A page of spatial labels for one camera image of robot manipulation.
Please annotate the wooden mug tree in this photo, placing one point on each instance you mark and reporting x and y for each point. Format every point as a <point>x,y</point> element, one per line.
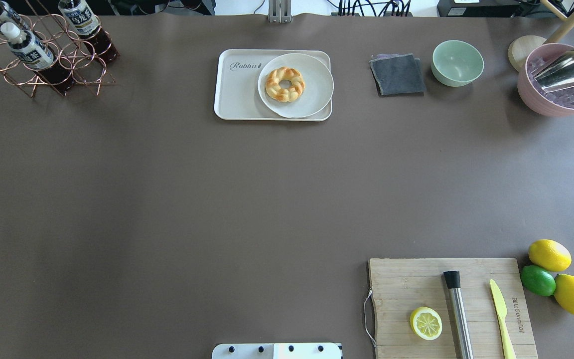
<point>567,23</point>

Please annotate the white round plate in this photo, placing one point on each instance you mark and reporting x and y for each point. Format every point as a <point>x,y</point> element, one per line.
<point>318,91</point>

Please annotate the tea bottle rack back right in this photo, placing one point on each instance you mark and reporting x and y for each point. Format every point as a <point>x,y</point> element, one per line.
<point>88,28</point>

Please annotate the aluminium bracket table edge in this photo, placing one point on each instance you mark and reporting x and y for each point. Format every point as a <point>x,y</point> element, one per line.
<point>279,11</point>

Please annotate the wooden cutting board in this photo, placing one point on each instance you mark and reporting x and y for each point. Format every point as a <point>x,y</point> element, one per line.
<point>401,285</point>

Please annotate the round wooden stand base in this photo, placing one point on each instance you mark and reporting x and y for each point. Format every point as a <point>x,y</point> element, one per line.
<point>521,47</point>

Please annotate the whole lemon upper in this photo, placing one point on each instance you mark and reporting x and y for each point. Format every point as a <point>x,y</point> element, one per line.
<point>550,255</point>

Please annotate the glazed twisted donut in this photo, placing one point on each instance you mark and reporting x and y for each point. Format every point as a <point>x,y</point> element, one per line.
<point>285,84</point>

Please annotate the green lime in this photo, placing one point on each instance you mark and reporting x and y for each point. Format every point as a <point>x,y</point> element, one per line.
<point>538,280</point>

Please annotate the tea bottle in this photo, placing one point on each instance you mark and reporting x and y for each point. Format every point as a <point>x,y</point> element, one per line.
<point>38,57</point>

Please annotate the light green bowl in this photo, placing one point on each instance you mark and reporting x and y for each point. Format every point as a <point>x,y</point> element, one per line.
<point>456,63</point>

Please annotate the grey folded cloth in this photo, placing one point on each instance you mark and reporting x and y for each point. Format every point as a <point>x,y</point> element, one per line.
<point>397,74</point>

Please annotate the metal ice scoop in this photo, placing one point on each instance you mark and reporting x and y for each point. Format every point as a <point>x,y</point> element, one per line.
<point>559,75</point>

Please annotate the copper wire bottle rack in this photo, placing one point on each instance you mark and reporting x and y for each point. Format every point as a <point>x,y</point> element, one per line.
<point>56,32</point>

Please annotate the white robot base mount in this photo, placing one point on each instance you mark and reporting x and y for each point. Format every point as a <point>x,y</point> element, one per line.
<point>309,350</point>

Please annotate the half lemon slice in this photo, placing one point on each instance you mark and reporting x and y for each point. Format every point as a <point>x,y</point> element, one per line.
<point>426,323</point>

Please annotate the white rectangular serving tray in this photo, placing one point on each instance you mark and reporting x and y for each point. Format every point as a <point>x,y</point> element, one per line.
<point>236,93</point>

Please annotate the pink ice bowl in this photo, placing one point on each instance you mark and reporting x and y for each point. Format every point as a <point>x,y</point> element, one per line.
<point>528,89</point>

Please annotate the yellow plastic knife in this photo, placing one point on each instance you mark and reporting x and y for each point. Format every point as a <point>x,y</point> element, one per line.
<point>501,313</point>

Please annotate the steel muddler black tip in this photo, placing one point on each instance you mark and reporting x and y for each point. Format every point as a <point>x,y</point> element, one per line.
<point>452,281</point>

